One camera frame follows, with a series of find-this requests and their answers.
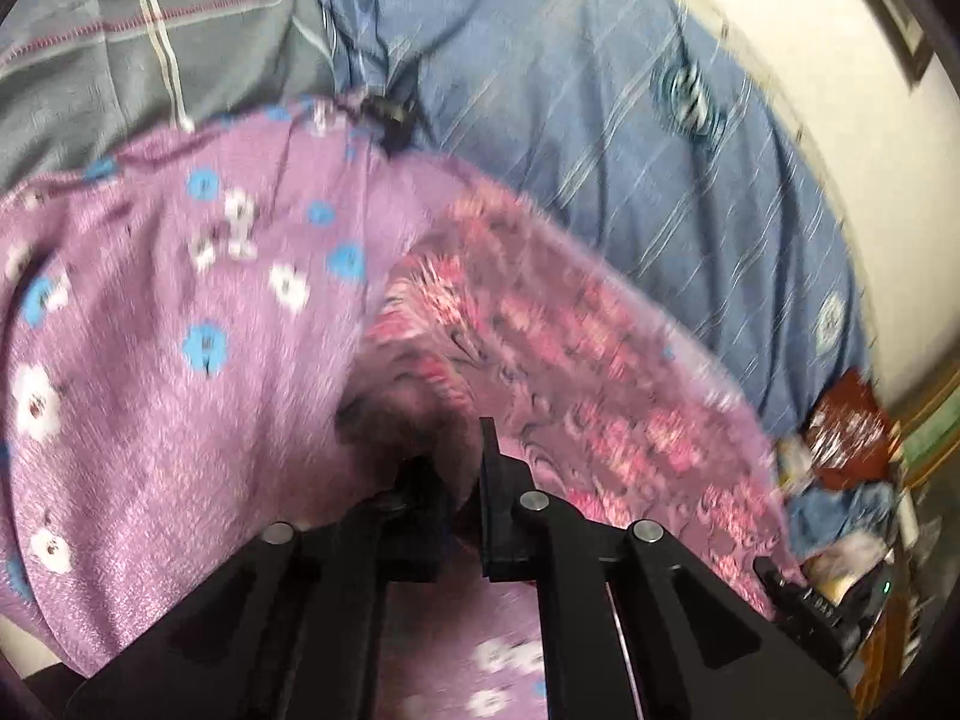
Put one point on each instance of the blue plaid quilt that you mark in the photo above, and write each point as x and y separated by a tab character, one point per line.
585	127

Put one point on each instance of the blue denim cloth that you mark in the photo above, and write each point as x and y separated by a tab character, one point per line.
840	514

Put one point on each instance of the purple flowered bed sheet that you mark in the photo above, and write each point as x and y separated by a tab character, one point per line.
165	360

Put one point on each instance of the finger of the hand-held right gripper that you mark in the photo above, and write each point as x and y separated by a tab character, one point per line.
776	585

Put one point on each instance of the red plastic bag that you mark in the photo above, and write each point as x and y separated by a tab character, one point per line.
851	427

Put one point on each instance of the grey star-print pillow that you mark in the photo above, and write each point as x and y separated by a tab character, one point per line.
112	52

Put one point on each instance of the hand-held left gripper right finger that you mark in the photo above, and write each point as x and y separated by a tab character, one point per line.
600	607

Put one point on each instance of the black power adapter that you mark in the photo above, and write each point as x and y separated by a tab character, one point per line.
390	124

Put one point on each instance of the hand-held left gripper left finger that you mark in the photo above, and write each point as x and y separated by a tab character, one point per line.
337	615

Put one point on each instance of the dark framed picture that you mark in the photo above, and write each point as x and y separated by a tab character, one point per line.
889	11

